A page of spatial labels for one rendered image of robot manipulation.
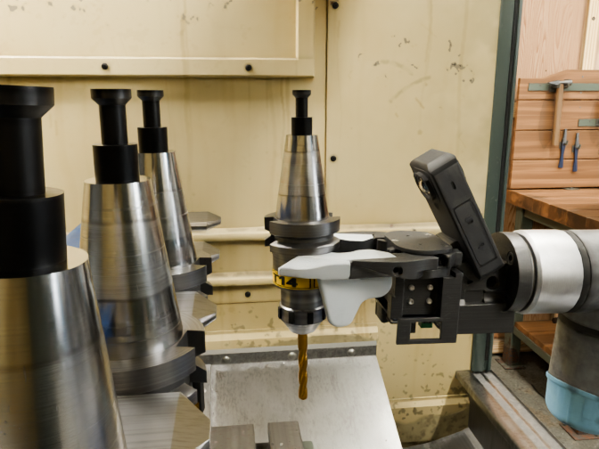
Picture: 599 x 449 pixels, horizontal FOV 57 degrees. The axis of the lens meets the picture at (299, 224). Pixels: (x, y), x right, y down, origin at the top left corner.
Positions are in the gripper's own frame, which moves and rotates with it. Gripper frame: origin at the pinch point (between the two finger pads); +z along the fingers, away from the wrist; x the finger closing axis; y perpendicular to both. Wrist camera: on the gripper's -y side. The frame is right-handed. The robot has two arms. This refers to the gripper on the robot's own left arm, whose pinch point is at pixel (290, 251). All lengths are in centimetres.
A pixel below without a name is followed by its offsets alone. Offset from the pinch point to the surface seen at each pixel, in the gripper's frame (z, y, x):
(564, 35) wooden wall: -148, -46, 205
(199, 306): 6.7, -1.5, -16.4
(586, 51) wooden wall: -159, -39, 203
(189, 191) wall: 11.5, 2.5, 48.3
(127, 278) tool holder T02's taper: 9.0, -5.4, -23.7
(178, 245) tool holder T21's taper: 8.0, -3.8, -12.5
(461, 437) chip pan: -40, 50, 47
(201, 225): 7.4, -1.6, 2.9
